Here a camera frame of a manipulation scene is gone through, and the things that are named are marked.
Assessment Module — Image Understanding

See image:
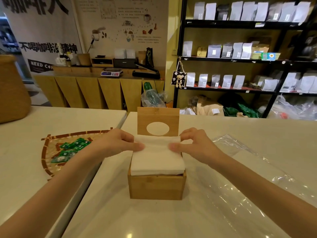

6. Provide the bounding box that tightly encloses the white digital scale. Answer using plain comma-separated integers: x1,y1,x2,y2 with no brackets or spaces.
101,68,124,78

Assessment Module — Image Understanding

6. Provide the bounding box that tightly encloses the cluster of small bottles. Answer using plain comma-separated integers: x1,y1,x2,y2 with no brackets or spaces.
55,52,78,67

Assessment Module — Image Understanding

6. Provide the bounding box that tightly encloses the brown woven basket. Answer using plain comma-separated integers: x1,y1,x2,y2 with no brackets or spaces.
0,55,32,124

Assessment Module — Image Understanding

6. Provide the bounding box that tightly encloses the person's right hand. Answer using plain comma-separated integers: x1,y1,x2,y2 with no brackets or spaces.
168,127,224,164

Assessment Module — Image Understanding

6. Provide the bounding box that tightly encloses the hanging teddy bear ornament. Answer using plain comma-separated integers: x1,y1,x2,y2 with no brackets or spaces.
171,71,188,89

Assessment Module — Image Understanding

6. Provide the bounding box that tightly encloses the person's left forearm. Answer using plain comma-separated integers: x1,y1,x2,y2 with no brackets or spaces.
0,144,106,238

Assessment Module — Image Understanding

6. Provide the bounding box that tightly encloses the black metal shelf unit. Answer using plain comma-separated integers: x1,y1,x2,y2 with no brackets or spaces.
173,0,317,119

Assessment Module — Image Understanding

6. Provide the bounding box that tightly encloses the bamboo napkin box with lid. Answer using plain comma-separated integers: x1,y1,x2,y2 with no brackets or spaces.
127,107,187,200

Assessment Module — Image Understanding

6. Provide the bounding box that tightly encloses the heap of clear plastic bags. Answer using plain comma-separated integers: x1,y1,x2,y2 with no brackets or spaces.
268,95,317,121

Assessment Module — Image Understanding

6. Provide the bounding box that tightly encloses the black coffee bag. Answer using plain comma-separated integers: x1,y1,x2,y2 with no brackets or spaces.
145,47,155,68

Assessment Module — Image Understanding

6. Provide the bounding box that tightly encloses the black heat sealer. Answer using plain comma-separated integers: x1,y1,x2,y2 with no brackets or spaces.
132,62,161,80

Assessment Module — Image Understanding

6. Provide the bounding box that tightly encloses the small wooden organizer box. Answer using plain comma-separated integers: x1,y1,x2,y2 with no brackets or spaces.
91,57,114,68

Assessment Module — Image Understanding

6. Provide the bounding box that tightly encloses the person's left hand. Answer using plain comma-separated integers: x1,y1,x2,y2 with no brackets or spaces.
97,128,145,160

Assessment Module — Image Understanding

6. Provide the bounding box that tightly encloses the crumpled brown paper bag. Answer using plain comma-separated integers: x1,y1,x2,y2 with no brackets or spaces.
188,95,225,116

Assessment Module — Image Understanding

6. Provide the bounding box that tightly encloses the clear bag with green contents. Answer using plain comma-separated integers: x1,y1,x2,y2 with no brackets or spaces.
141,82,168,108

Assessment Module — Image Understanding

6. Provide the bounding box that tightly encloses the row of white coffee bags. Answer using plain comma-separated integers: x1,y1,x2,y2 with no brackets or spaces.
193,1,311,23

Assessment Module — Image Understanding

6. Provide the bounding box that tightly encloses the wooden counter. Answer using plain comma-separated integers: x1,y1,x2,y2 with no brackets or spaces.
32,65,166,112

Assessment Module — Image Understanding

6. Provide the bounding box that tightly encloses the green plastic bag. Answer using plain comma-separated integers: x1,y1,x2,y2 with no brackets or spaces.
219,93,260,119

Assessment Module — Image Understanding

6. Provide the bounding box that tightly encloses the person's right forearm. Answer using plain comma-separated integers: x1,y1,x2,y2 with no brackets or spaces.
211,151,317,238

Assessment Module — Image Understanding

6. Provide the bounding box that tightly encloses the green box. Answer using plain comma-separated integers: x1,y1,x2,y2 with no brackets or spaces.
261,52,281,61

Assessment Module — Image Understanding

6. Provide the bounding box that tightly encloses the stack of white napkins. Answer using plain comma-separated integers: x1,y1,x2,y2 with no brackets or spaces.
130,135,186,176

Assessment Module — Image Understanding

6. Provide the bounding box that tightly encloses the white banner with black lettering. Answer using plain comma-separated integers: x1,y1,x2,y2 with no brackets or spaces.
2,0,83,74

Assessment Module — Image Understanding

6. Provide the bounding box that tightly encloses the illustrated coffee wall poster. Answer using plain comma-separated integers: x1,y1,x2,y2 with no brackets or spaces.
73,0,169,70

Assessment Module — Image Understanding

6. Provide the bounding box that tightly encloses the row of small silver bags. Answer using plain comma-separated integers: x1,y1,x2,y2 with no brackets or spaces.
185,72,246,89

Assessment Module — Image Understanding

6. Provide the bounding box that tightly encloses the group of large white bags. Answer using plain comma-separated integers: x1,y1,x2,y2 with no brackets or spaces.
255,71,317,94

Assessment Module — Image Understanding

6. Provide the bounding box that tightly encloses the dark drawer box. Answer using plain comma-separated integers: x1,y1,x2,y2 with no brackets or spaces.
113,58,138,69

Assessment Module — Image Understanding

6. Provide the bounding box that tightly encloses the clear plastic wrapper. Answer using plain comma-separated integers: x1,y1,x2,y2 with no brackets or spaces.
194,134,317,238

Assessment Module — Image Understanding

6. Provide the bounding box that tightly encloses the row of grey coffee bags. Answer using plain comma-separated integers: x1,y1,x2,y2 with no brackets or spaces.
182,41,253,59

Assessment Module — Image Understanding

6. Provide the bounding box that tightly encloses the pile of green packets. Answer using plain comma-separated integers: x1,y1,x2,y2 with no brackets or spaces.
51,137,92,164

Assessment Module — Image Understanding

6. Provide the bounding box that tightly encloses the woven bamboo tray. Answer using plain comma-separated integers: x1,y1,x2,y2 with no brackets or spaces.
41,127,113,180

